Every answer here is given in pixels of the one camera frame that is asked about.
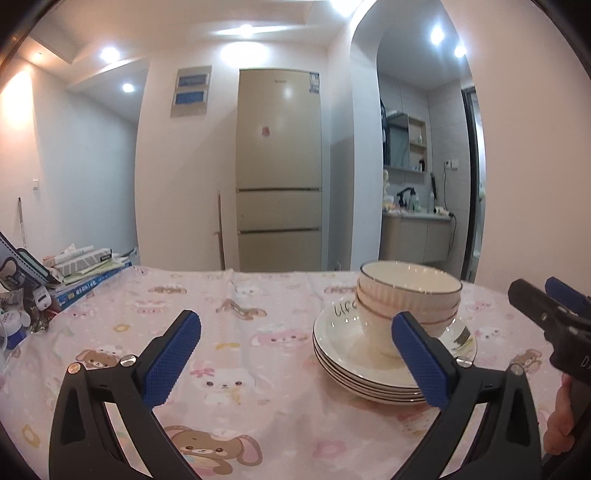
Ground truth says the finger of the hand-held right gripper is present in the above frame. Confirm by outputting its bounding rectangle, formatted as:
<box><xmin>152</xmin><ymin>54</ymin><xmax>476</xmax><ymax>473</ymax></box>
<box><xmin>545</xmin><ymin>277</ymin><xmax>591</xmax><ymax>319</ymax></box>
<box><xmin>508</xmin><ymin>278</ymin><xmax>578</xmax><ymax>344</ymax></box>

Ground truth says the beige refrigerator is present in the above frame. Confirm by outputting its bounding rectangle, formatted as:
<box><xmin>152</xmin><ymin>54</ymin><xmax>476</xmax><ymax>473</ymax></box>
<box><xmin>236</xmin><ymin>68</ymin><xmax>323</xmax><ymax>272</ymax></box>

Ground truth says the large pink strawberry bowl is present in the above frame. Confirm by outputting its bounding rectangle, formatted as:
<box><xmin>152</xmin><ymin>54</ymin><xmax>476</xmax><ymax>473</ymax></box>
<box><xmin>356</xmin><ymin>305</ymin><xmax>458</xmax><ymax>360</ymax></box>

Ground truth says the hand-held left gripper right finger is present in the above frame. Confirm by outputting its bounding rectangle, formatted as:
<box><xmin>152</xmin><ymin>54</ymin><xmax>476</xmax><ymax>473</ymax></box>
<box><xmin>392</xmin><ymin>311</ymin><xmax>542</xmax><ymax>480</ymax></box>

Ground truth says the white paper packet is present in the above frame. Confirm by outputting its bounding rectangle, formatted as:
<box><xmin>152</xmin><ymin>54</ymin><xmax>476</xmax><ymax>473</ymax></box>
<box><xmin>44</xmin><ymin>244</ymin><xmax>95</xmax><ymax>259</ymax></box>

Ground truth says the grey striped box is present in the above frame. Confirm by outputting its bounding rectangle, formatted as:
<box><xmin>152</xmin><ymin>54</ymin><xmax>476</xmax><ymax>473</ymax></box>
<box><xmin>52</xmin><ymin>248</ymin><xmax>113</xmax><ymax>277</ymax></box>

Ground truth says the bathroom mirror cabinet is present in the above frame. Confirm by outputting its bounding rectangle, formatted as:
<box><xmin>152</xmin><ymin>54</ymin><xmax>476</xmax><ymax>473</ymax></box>
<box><xmin>382</xmin><ymin>111</ymin><xmax>428</xmax><ymax>172</ymax></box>

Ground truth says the white and blue jar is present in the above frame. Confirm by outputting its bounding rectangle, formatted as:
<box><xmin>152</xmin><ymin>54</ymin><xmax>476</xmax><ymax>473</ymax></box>
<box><xmin>0</xmin><ymin>308</ymin><xmax>25</xmax><ymax>350</ymax></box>

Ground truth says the black door frame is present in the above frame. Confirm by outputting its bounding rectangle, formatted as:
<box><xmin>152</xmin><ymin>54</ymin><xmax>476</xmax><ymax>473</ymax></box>
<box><xmin>462</xmin><ymin>88</ymin><xmax>486</xmax><ymax>283</ymax></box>

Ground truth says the wall electrical panel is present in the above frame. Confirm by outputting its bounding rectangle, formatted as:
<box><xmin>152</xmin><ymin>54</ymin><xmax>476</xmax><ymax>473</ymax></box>
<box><xmin>171</xmin><ymin>65</ymin><xmax>213</xmax><ymax>118</ymax></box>

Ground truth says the stack of books and boxes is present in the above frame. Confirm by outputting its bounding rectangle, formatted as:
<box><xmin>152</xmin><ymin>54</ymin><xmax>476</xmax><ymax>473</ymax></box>
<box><xmin>54</xmin><ymin>264</ymin><xmax>134</xmax><ymax>313</ymax></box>

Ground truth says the person's right hand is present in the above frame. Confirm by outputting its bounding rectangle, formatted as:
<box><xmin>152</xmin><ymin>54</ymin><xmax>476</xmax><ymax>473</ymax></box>
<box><xmin>543</xmin><ymin>374</ymin><xmax>574</xmax><ymax>457</ymax></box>

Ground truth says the white plate with cat print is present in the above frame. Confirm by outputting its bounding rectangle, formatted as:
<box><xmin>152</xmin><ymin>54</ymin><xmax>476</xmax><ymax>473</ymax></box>
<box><xmin>314</xmin><ymin>344</ymin><xmax>428</xmax><ymax>394</ymax></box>
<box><xmin>318</xmin><ymin>357</ymin><xmax>428</xmax><ymax>406</ymax></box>
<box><xmin>313</xmin><ymin>299</ymin><xmax>478</xmax><ymax>377</ymax></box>

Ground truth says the pale green book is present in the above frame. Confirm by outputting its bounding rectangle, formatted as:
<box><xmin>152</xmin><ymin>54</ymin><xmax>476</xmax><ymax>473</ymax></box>
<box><xmin>62</xmin><ymin>258</ymin><xmax>132</xmax><ymax>283</ymax></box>

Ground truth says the white ribbed bowl dark rim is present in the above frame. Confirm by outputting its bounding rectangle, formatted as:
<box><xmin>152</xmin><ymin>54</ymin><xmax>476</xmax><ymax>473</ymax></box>
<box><xmin>359</xmin><ymin>260</ymin><xmax>463</xmax><ymax>309</ymax></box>

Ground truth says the bathroom vanity cabinet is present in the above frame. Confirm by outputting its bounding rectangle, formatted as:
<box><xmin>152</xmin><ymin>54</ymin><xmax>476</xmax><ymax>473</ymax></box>
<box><xmin>379</xmin><ymin>213</ymin><xmax>453</xmax><ymax>266</ymax></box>

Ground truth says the wooden stick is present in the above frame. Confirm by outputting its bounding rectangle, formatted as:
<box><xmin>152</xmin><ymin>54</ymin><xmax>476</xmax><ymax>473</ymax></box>
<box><xmin>217</xmin><ymin>189</ymin><xmax>227</xmax><ymax>271</ymax></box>

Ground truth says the small pink strawberry bowl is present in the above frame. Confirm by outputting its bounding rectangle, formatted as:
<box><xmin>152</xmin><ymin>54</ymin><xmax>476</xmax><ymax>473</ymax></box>
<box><xmin>355</xmin><ymin>284</ymin><xmax>461</xmax><ymax>326</ymax></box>

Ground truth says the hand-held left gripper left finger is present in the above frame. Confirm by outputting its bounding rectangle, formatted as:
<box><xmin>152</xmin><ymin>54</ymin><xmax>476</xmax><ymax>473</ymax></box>
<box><xmin>48</xmin><ymin>310</ymin><xmax>202</xmax><ymax>480</ymax></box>

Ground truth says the bunch of keys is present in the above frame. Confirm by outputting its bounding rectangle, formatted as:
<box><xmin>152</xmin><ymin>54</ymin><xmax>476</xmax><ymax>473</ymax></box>
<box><xmin>28</xmin><ymin>308</ymin><xmax>58</xmax><ymax>334</ymax></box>

